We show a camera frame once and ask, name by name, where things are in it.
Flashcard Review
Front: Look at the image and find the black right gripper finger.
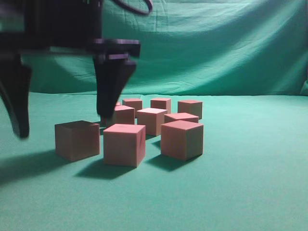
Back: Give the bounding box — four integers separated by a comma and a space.
0, 53, 32, 139

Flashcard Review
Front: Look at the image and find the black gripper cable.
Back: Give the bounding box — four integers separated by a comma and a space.
113, 0, 154, 16

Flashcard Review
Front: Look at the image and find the pink cube placed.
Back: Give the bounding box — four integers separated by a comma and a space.
122, 98, 143, 118
101, 102, 121, 127
150, 98, 171, 114
178, 100, 203, 119

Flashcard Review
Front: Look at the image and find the green cloth backdrop and cover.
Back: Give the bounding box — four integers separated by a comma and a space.
0, 0, 308, 231

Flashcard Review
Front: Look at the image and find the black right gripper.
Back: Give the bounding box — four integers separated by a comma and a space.
0, 0, 141, 118

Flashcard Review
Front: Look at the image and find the pink cube column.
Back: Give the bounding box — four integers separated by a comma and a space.
164, 113, 199, 123
103, 124, 146, 167
160, 120, 204, 161
137, 108, 167, 136
54, 120, 100, 162

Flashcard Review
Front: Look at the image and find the pink cube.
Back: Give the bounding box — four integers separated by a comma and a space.
106, 105, 135, 127

